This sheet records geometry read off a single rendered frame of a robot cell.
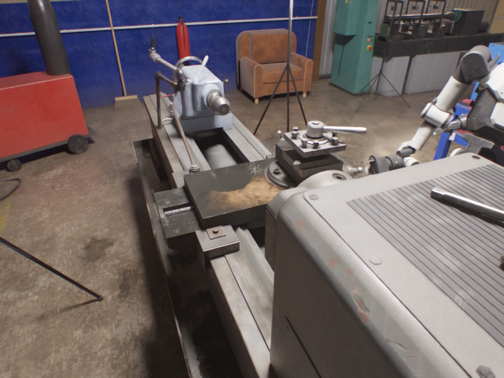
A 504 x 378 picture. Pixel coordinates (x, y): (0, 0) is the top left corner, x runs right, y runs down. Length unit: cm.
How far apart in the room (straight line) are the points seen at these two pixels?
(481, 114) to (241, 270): 120
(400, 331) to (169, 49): 512
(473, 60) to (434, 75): 457
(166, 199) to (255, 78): 368
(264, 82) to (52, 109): 269
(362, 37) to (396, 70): 73
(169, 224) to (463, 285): 100
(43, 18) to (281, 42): 306
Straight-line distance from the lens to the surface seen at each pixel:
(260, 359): 95
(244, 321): 101
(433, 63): 621
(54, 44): 393
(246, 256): 117
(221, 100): 166
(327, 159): 123
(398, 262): 48
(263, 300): 105
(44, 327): 231
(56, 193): 342
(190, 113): 188
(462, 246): 54
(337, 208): 55
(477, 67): 176
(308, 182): 86
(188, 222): 126
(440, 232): 55
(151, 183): 245
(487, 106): 174
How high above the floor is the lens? 165
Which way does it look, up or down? 33 degrees down
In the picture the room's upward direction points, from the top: straight up
